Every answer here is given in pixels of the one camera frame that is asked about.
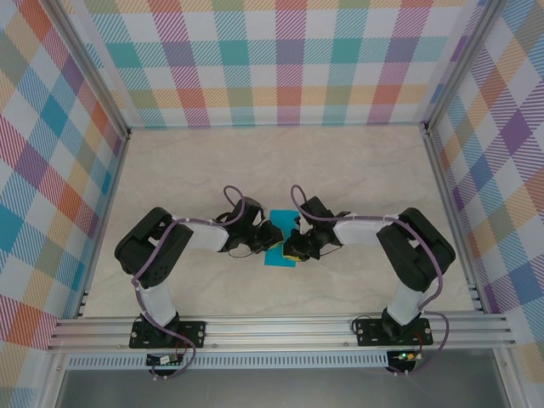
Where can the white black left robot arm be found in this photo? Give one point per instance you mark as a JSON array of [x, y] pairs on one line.
[[206, 238]]

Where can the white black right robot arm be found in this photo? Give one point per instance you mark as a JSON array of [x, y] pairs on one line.
[[361, 234]]

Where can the grey metal panel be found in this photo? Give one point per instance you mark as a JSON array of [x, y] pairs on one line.
[[276, 389]]

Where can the small circuit board green light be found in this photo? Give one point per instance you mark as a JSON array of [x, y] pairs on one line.
[[404, 356]]

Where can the aluminium mounting rail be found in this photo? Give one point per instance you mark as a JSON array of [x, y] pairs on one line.
[[276, 333]]

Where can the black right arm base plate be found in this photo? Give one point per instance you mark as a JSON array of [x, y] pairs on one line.
[[366, 336]]

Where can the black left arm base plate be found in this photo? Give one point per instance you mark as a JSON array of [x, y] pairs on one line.
[[195, 333]]

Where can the aluminium side rail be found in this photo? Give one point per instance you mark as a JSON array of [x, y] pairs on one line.
[[103, 225], [442, 178]]

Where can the aluminium frame post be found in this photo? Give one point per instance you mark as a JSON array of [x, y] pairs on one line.
[[461, 64], [88, 64]]

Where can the aluminium frame leg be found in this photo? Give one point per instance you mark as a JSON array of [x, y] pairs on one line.
[[55, 378], [508, 378]]

